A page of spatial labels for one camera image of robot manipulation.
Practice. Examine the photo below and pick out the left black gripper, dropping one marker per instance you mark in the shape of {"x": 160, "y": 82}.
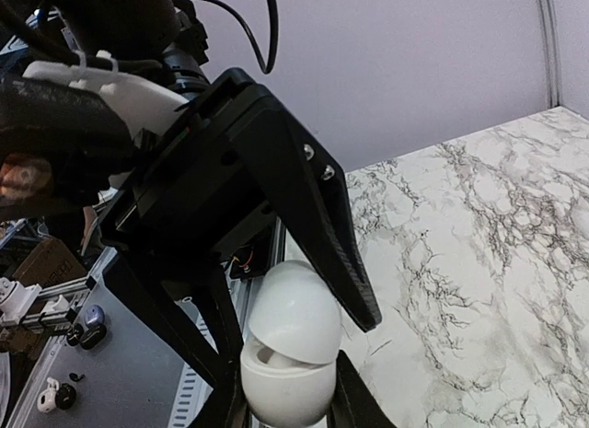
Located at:
{"x": 235, "y": 159}

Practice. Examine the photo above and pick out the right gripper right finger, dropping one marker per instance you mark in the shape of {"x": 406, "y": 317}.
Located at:
{"x": 353, "y": 405}

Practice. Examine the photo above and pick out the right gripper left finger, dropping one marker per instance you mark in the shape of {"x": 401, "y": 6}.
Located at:
{"x": 226, "y": 406}

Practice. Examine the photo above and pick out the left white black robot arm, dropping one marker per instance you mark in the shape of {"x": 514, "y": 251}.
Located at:
{"x": 162, "y": 41}

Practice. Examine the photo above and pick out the blue grey earbud case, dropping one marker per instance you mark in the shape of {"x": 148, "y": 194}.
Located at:
{"x": 94, "y": 316}

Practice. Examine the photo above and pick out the white black earbud case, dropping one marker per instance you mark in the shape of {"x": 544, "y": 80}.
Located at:
{"x": 56, "y": 396}

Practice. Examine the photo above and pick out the black earbud case pair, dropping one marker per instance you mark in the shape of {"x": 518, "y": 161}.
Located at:
{"x": 86, "y": 339}

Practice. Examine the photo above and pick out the brown cardboard box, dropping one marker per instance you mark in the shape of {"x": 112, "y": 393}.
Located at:
{"x": 50, "y": 263}

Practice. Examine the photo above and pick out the left aluminium corner post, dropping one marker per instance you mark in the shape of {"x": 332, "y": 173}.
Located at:
{"x": 551, "y": 51}

